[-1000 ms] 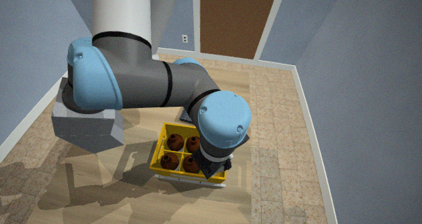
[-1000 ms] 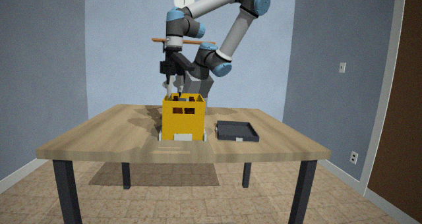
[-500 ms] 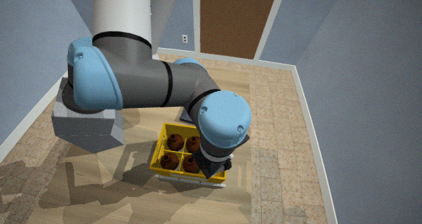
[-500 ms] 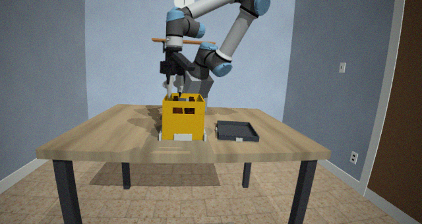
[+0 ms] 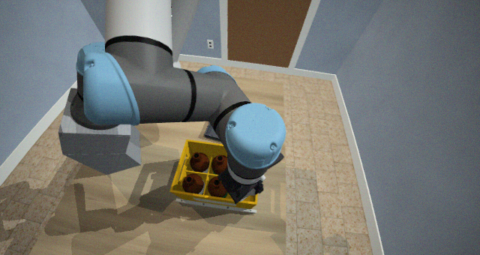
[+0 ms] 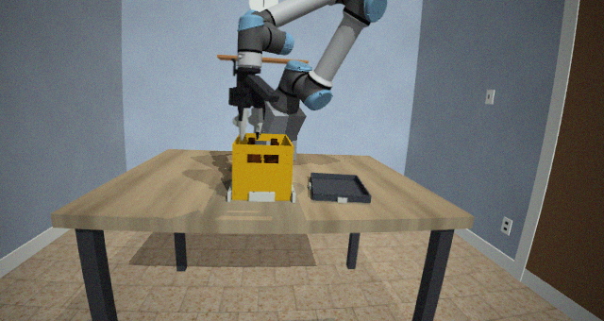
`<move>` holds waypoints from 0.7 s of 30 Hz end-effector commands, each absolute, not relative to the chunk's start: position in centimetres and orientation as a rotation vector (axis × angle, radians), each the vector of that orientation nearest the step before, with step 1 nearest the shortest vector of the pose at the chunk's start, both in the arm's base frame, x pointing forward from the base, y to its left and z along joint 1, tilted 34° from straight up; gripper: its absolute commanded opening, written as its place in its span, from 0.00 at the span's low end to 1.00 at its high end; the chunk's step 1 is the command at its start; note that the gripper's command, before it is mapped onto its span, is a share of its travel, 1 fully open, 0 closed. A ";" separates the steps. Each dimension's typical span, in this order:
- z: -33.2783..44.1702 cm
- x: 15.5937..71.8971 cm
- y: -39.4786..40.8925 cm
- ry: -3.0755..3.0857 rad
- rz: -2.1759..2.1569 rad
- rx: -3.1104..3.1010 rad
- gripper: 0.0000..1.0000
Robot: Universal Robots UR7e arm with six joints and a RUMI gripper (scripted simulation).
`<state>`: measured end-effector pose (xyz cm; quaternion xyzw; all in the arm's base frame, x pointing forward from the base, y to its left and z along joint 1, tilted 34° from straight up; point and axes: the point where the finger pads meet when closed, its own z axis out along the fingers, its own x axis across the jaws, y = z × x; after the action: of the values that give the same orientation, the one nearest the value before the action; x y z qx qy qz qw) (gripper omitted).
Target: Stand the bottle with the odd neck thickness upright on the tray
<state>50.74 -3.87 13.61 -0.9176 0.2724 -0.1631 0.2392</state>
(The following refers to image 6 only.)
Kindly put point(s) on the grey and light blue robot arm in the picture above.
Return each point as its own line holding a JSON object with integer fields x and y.
{"x": 299, "y": 82}

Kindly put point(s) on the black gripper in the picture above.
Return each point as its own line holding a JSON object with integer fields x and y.
{"x": 244, "y": 99}

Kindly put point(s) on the yellow divided crate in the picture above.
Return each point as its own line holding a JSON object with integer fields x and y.
{"x": 262, "y": 177}

